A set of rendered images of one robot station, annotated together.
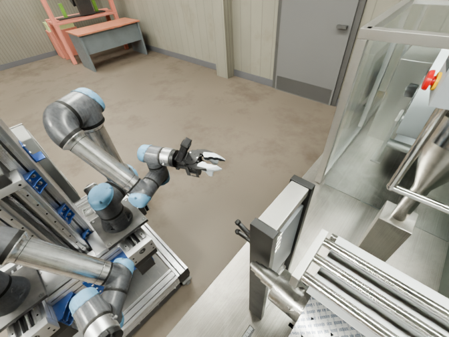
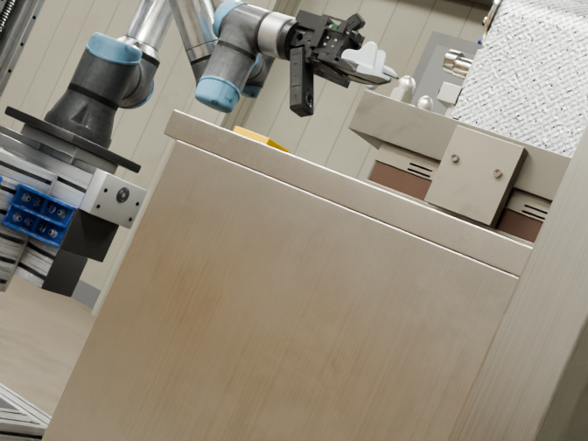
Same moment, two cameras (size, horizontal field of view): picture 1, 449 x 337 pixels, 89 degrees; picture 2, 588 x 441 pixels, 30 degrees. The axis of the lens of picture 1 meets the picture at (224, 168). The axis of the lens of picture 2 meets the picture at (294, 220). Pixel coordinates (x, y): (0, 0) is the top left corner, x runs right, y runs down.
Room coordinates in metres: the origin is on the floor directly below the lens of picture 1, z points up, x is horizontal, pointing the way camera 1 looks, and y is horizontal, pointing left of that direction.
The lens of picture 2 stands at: (-1.71, 0.66, 0.77)
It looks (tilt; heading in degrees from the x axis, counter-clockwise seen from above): 2 degrees up; 346
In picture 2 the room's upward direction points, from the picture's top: 24 degrees clockwise
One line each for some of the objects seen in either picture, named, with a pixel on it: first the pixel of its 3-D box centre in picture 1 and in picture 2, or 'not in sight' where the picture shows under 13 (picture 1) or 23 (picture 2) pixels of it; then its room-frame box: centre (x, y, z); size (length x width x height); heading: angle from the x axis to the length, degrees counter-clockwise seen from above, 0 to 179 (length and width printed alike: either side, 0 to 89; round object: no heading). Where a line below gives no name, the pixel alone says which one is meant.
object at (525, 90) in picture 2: not in sight; (534, 104); (-0.19, 0.02, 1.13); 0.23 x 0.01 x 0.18; 44
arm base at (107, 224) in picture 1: (114, 214); (85, 115); (0.72, 0.58, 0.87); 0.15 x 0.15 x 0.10
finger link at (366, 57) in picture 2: not in sight; (367, 59); (0.01, 0.23, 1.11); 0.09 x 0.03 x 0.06; 45
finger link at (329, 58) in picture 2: not in sight; (337, 63); (0.04, 0.27, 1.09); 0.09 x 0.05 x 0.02; 45
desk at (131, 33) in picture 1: (110, 43); not in sight; (6.24, 2.45, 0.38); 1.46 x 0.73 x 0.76; 132
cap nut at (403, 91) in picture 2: not in sight; (403, 90); (-0.22, 0.22, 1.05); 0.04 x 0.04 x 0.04
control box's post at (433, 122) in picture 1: (415, 150); not in sight; (0.30, -0.35, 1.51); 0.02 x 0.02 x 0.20
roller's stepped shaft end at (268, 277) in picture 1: (263, 273); not in sight; (0.18, -0.06, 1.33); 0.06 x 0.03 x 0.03; 44
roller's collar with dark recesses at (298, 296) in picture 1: (290, 294); not in sight; (0.14, -0.10, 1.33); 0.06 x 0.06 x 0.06; 44
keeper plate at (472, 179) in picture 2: not in sight; (474, 175); (-0.37, 0.13, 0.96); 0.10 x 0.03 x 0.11; 44
